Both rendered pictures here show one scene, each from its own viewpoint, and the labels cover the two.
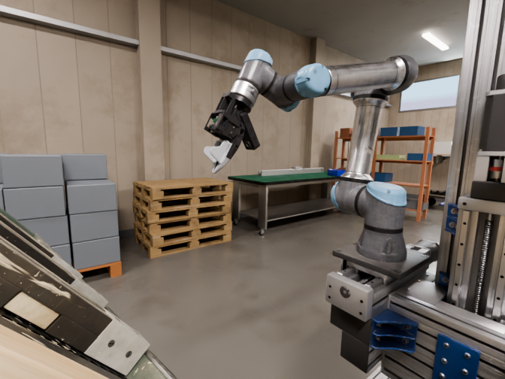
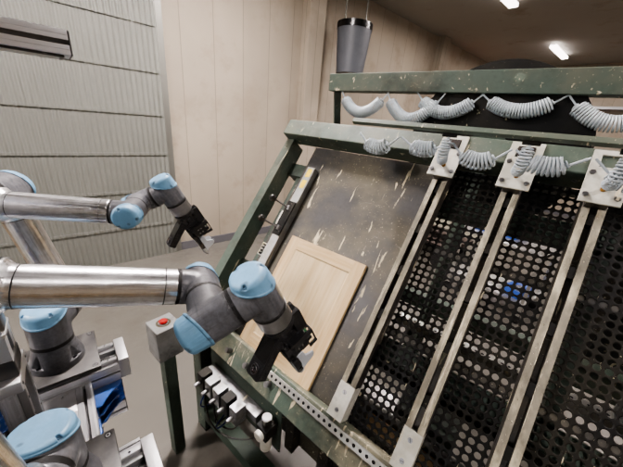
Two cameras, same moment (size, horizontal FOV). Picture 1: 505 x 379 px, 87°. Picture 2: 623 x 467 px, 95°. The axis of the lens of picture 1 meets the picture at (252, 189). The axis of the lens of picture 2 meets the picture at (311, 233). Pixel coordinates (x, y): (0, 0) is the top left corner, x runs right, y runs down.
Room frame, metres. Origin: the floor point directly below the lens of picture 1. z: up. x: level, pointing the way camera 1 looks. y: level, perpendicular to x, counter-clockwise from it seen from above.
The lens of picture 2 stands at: (1.27, 0.06, 1.90)
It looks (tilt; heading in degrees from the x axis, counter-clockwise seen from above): 21 degrees down; 176
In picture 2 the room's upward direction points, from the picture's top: 5 degrees clockwise
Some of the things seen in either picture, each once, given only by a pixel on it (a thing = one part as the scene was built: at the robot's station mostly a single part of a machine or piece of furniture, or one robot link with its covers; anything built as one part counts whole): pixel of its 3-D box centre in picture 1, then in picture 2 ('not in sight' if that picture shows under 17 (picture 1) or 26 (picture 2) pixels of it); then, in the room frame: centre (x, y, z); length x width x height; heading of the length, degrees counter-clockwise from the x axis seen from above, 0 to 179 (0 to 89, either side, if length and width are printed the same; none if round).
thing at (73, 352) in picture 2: not in sight; (55, 348); (0.46, -0.74, 1.09); 0.15 x 0.15 x 0.10
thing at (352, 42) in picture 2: not in sight; (351, 49); (-3.80, 0.78, 2.97); 0.54 x 0.52 x 0.66; 128
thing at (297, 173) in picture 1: (300, 193); not in sight; (5.28, -0.98, 0.52); 2.88 x 1.14 x 1.04; 128
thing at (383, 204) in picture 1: (383, 203); (46, 449); (0.86, -0.43, 1.20); 0.13 x 0.12 x 0.14; 25
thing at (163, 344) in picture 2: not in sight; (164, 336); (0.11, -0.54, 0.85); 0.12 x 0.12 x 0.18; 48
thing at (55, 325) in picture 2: not in sight; (47, 320); (0.45, -0.74, 1.20); 0.13 x 0.12 x 0.14; 13
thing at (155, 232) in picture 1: (182, 211); not in sight; (3.88, 1.03, 0.45); 1.26 x 0.86 x 0.89; 128
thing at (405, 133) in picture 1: (377, 169); not in sight; (6.16, -2.90, 0.97); 2.11 x 0.57 x 1.95; 38
